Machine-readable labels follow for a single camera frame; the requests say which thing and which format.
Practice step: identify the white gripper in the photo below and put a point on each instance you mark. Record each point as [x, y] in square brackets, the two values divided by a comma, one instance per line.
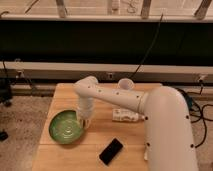
[84, 111]

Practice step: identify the green ceramic bowl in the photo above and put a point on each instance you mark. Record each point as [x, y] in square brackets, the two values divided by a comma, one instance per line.
[64, 127]

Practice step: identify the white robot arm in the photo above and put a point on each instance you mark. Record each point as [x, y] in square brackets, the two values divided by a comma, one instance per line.
[169, 136]

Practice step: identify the black smartphone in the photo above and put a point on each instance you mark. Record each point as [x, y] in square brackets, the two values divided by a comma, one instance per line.
[112, 149]

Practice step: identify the white paper cup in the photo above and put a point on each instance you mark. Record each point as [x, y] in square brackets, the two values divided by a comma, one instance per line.
[126, 84]

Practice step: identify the black chair base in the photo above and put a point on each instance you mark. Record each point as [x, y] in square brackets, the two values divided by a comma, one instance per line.
[5, 97]

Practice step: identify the white wall outlet box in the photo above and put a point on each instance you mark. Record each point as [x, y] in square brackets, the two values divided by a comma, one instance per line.
[109, 76]

